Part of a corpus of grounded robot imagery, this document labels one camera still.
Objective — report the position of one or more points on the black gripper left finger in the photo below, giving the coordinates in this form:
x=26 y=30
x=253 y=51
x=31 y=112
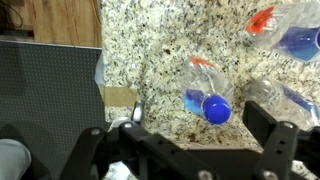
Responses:
x=150 y=150

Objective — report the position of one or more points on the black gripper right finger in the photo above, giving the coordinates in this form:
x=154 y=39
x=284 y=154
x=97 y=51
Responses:
x=280 y=146

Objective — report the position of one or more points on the clear Fiji water bottle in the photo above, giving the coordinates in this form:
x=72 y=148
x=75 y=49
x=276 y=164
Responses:
x=300 y=43
x=216 y=110
x=276 y=100

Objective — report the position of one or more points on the light grey round bin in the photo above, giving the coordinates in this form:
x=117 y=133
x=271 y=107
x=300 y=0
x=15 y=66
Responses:
x=13 y=160

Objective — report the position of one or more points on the brown tape piece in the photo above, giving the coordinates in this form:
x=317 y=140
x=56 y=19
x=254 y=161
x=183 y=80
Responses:
x=120 y=96

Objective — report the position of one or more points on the dark grey dotted mat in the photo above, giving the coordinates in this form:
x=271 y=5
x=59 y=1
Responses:
x=50 y=93

